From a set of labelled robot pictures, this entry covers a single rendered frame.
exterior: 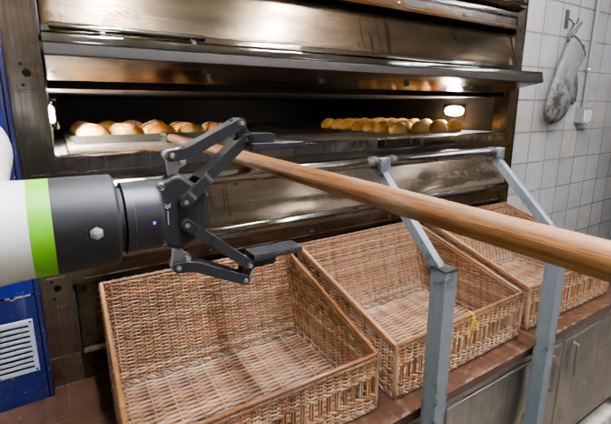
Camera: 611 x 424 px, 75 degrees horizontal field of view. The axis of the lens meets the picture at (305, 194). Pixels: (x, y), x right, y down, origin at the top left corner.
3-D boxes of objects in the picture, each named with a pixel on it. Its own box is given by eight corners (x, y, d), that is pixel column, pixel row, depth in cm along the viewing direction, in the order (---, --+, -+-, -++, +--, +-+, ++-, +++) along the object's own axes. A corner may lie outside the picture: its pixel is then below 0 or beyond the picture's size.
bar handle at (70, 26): (51, 47, 82) (51, 50, 84) (207, 57, 99) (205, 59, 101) (47, 19, 82) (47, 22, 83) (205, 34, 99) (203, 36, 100)
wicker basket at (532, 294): (415, 278, 171) (419, 216, 165) (497, 255, 199) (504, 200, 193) (525, 333, 130) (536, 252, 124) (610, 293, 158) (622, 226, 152)
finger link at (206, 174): (177, 204, 46) (168, 196, 46) (243, 137, 49) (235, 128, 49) (187, 211, 43) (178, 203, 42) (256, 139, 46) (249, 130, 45)
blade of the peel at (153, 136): (238, 137, 153) (238, 130, 153) (74, 145, 125) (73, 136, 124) (207, 132, 183) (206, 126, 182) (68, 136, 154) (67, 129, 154)
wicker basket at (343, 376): (105, 374, 110) (95, 280, 104) (287, 319, 138) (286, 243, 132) (131, 533, 69) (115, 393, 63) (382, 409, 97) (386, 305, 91)
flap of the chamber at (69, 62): (43, 54, 79) (47, 80, 96) (544, 82, 170) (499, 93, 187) (41, 41, 78) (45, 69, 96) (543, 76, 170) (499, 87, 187)
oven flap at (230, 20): (42, 40, 90) (29, -44, 91) (513, 73, 181) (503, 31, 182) (41, 29, 86) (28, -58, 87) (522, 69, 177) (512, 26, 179)
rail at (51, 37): (41, 41, 78) (42, 45, 80) (543, 76, 170) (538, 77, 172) (40, 31, 78) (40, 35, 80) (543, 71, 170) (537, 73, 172)
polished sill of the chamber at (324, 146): (56, 169, 101) (55, 154, 100) (493, 139, 193) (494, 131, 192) (56, 173, 96) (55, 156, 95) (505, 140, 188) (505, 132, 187)
